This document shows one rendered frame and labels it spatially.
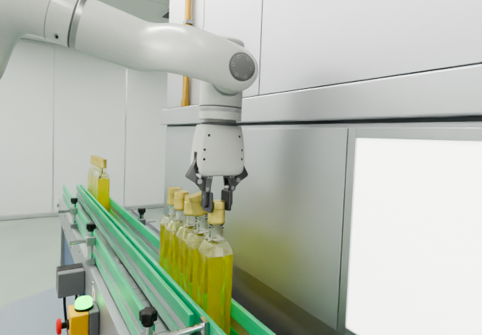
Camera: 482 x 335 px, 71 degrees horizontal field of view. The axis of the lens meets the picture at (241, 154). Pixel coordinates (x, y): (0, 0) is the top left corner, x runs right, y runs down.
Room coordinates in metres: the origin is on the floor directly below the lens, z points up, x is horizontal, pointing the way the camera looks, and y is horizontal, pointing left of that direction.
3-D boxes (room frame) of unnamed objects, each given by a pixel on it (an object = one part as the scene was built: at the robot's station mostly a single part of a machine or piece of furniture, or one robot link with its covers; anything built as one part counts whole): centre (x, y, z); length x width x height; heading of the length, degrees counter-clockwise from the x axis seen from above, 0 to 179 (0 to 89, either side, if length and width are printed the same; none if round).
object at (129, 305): (1.31, 0.61, 1.09); 1.75 x 0.01 x 0.08; 32
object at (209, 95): (0.66, 0.04, 1.59); 0.09 x 0.08 x 0.13; 21
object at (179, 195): (0.81, 0.14, 1.31); 0.04 x 0.04 x 0.04
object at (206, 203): (0.65, 0.07, 1.35); 0.03 x 0.03 x 0.07; 32
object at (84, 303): (0.88, 0.41, 1.01); 0.05 x 0.05 x 0.03
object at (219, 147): (0.67, 0.04, 1.45); 0.10 x 0.07 x 0.11; 122
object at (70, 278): (1.11, 0.56, 0.96); 0.08 x 0.08 x 0.08; 32
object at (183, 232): (0.76, 0.11, 1.16); 0.06 x 0.06 x 0.21; 33
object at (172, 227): (0.81, 0.14, 1.16); 0.06 x 0.06 x 0.21; 33
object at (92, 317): (0.88, 0.41, 0.96); 0.07 x 0.07 x 0.07; 32
